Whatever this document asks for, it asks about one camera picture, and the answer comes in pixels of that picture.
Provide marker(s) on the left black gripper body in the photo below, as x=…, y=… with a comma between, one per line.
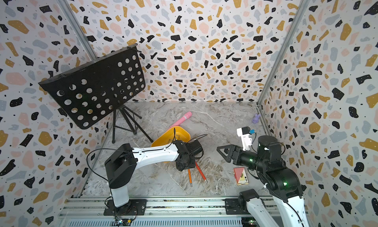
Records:
x=190, y=164

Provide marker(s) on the small purple toy figure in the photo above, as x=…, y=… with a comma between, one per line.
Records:
x=256, y=118

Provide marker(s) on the red pink card box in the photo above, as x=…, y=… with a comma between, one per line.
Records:
x=240, y=176

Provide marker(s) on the orange hex key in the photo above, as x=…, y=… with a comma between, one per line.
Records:
x=190, y=178

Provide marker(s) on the yellow plastic storage box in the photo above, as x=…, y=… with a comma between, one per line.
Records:
x=176, y=132

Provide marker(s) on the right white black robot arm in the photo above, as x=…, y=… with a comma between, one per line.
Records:
x=281, y=182

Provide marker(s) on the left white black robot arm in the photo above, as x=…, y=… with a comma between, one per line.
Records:
x=122, y=164

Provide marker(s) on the pink cylindrical flashlight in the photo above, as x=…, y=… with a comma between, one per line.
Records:
x=182, y=119

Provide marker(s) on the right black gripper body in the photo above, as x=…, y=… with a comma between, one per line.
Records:
x=248, y=159

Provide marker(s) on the black perforated music stand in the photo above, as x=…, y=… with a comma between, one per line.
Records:
x=90, y=92

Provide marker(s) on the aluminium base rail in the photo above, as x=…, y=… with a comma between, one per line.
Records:
x=185, y=211

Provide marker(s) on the red hex key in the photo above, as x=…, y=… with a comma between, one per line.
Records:
x=201, y=173

